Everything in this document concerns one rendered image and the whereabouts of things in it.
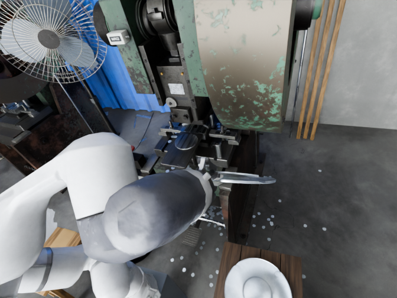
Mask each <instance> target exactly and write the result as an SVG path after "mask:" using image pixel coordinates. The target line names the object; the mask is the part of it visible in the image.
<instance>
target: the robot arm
mask: <svg viewBox="0 0 397 298"><path fill-rule="evenodd" d="M197 161H198V166H199V167H198V168H196V170H193V169H183V170H173V171H169V172H167V173H157V174H152V175H148V176H145V177H143V178H141V179H139V178H138V173H137V170H136V167H135V162H134V157H133V154H132V148H131V145H130V144H128V143H127V142H126V141H125V140H124V139H122V138H121V137H119V136H117V135H116V134H114V133H109V132H100V133H95V134H89V135H86V136H84V137H81V138H79V139H77V140H75V141H73V142H72V143H71V144H70V145H68V146H67V147H66V148H65V149H64V150H63V151H62V152H61V153H59V154H58V155H57V156H56V157H54V158H53V159H52V160H51V161H49V162H48V163H47V164H45V165H43V166H42V167H40V168H39V169H38V170H36V171H35V172H33V173H31V174H30V175H29V176H27V177H26V178H24V179H22V180H21V181H20V182H18V183H17V184H15V185H13V186H12V187H10V188H9V189H8V190H6V191H4V192H3V193H1V194H0V298H17V294H18V293H32V292H40V291H46V290H55V289H65V288H68V287H70V286H72V285H73V284H74V283H75V282H76V281H77V280H78V279H79V277H80V276H81V274H82V272H83V271H84V270H89V271H90V275H91V280H92V287H93V292H94V294H95V296H96V298H160V297H161V293H160V291H159V289H158V285H157V281H156V279H155V278H154V276H153V275H152V274H148V273H145V272H144V271H143V270H142V269H141V268H140V267H137V266H136V265H135V264H134V263H133V262H131V261H130V260H133V259H135V258H138V257H140V256H143V255H145V254H146V253H148V252H150V251H152V250H154V249H156V248H158V247H161V246H163V245H165V244H167V243H169V242H171V241H172V240H174V239H175V238H176V237H178V236H179V235H180V234H181V233H183V232H184V231H185V230H186V229H187V228H188V227H189V226H190V224H192V223H194V222H195V221H197V220H198V219H199V218H200V217H201V216H205V217H206V215H207V212H208V210H209V208H210V207H211V204H212V203H213V201H214V200H215V198H216V194H215V193H214V192H215V191H216V190H217V186H218V185H220V184H222V183H223V182H216V181H213V180H219V179H221V178H222V177H223V175H222V174H220V173H218V171H217V166H216V165H215V164H213V163H212V162H211V161H210V158H208V157H198V159H197ZM206 170H209V172H207V171H206ZM65 187H67V188H68V191H69V195H70V199H71V203H72V205H73V210H74V214H75V217H76V219H77V220H76V222H77V227H78V229H79V234H80V238H81V241H82V244H81V245H78V246H75V247H52V248H50V247H43V246H44V243H45V241H46V221H47V208H48V204H49V202H50V198H51V197H52V196H53V195H54V194H55V193H57V192H59V191H60V190H62V189H64V188H65Z"/></svg>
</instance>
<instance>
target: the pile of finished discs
mask: <svg viewBox="0 0 397 298"><path fill-rule="evenodd" d="M224 296H225V298H292V293H291V289H290V286H289V284H288V282H287V280H286V278H285V276H284V275H283V274H282V273H281V272H280V271H279V270H278V268H277V267H275V266H274V265H273V264H271V263H270V262H268V261H266V260H263V259H260V258H247V259H244V260H242V261H239V262H238V263H237V264H236V265H235V266H233V267H232V269H231V270H230V271H229V273H228V275H227V278H226V282H225V286H224Z"/></svg>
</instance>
